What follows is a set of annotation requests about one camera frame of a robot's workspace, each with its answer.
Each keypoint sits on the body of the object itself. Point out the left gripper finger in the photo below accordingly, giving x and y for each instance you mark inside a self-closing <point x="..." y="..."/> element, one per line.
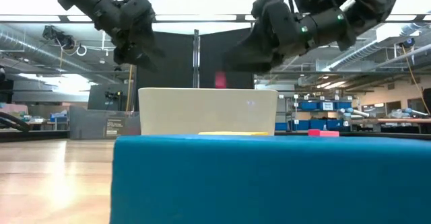
<point x="153" y="47"/>
<point x="134" y="58"/>

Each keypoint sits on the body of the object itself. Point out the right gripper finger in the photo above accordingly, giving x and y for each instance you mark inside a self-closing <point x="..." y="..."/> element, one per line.
<point x="252" y="39"/>
<point x="259" y="61"/>

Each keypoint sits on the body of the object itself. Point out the red rectangular block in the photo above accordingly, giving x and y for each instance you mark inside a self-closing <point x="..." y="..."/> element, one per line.
<point x="221" y="79"/>

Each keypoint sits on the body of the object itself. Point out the yellow cube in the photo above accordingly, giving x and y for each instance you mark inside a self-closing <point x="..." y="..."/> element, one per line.
<point x="232" y="133"/>

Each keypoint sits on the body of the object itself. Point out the blue rectangular block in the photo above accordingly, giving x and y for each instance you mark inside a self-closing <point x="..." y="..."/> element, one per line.
<point x="269" y="183"/>

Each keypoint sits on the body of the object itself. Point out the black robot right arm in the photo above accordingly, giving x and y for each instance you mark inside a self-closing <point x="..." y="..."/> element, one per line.
<point x="336" y="15"/>

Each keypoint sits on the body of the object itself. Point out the grey tubular robot arm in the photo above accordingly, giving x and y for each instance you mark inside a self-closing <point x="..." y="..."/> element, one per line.
<point x="353" y="112"/>
<point x="409" y="112"/>

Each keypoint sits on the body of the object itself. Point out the black partition panel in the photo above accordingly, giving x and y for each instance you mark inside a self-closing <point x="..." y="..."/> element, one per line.
<point x="235" y="79"/>
<point x="165" y="62"/>

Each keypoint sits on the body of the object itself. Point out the blue storage bin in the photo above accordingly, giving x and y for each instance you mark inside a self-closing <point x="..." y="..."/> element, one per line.
<point x="343" y="105"/>
<point x="313" y="124"/>
<point x="335" y="124"/>
<point x="281" y="126"/>
<point x="308" y="105"/>

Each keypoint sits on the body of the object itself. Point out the white rectangular plastic bin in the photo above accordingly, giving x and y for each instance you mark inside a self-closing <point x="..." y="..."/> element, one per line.
<point x="202" y="113"/>

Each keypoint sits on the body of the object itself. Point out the dark grey translucent bin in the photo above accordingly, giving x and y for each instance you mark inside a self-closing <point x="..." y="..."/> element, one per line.
<point x="87" y="124"/>

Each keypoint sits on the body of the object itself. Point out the pink rectangular block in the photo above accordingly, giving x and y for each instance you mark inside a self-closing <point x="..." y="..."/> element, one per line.
<point x="323" y="133"/>

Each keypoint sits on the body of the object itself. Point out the black lamp with blue light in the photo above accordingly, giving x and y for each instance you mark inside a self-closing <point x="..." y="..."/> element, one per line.
<point x="407" y="42"/>

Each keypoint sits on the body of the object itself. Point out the silver partition post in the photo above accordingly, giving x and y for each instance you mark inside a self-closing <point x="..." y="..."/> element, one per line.
<point x="196" y="59"/>

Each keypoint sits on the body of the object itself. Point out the black mounted camera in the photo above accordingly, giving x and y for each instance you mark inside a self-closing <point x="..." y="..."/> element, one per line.
<point x="59" y="37"/>

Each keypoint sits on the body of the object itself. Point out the silver ventilation duct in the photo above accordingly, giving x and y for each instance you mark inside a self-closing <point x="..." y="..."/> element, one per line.
<point x="33" y="45"/>
<point x="370" y="47"/>

